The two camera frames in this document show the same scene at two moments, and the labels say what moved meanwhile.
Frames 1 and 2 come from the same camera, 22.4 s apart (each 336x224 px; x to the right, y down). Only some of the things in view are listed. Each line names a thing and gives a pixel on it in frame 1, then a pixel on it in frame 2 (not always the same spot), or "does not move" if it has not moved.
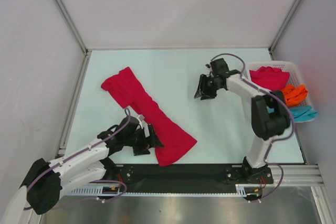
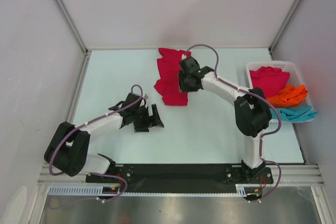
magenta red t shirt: x=270 y=78 does not move
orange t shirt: x=295 y=96 does not move
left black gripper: x=143 y=149 → x=152 y=120
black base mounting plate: x=188 y=178 does not move
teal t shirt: x=303 y=114 does not move
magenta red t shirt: x=174 y=141 → x=168 y=85
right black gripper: x=202 y=88 → x=183 y=87
